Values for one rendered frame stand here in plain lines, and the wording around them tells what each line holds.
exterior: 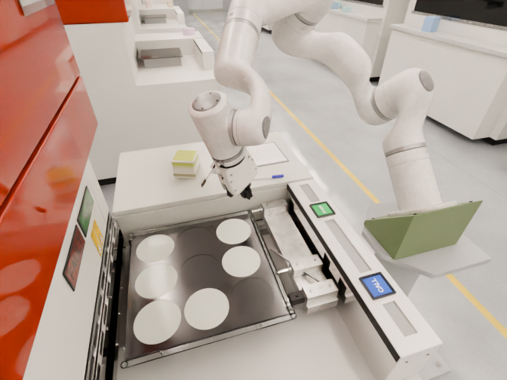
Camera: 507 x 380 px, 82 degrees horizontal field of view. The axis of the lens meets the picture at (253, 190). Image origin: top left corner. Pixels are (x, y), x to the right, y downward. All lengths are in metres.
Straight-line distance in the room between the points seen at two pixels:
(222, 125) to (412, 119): 0.60
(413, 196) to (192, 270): 0.66
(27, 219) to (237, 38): 0.56
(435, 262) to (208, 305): 0.67
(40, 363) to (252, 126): 0.48
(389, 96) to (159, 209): 0.77
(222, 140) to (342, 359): 0.55
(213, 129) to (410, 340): 0.55
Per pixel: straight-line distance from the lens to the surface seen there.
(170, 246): 0.86
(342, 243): 0.79
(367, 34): 5.19
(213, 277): 0.77
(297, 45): 0.97
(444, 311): 2.04
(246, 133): 0.60
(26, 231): 0.38
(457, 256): 1.09
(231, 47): 0.73
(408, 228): 0.90
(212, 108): 0.60
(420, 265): 1.01
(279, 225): 0.91
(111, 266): 0.80
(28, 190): 0.40
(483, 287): 2.28
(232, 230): 0.87
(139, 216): 0.92
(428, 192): 0.99
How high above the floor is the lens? 1.52
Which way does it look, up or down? 38 degrees down
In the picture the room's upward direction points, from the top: straight up
